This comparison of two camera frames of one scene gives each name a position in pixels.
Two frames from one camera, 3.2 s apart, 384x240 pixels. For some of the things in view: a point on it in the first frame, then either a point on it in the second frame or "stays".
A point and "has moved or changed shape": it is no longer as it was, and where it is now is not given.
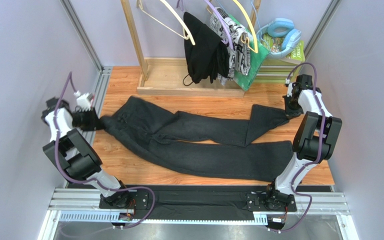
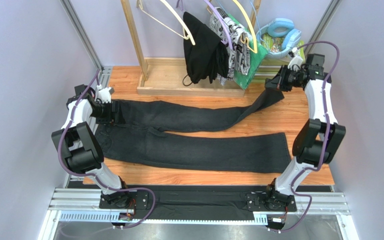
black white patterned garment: x=237 y=41 stays
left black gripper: x=95 y=123 to x=116 y=116
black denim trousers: x=218 y=146 has moved or changed shape
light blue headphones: x=281 y=27 stays
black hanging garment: x=209 y=57 stays
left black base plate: x=125 y=200 stays
